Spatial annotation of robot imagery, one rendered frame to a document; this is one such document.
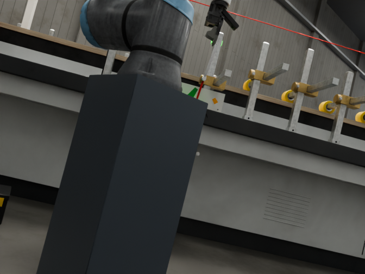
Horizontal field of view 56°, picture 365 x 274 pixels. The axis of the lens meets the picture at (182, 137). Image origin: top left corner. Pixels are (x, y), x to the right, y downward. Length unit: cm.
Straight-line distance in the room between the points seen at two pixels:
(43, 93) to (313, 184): 159
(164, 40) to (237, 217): 135
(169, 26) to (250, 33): 807
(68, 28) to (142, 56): 512
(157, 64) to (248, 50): 802
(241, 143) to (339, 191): 75
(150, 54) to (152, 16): 11
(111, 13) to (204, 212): 131
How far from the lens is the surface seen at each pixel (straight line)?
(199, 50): 764
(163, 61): 92
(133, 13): 100
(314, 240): 227
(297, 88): 193
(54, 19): 596
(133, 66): 92
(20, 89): 185
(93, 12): 110
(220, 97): 178
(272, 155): 187
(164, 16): 96
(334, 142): 200
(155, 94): 84
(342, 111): 204
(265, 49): 191
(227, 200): 203
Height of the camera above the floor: 44
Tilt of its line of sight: 3 degrees up
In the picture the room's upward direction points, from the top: 14 degrees clockwise
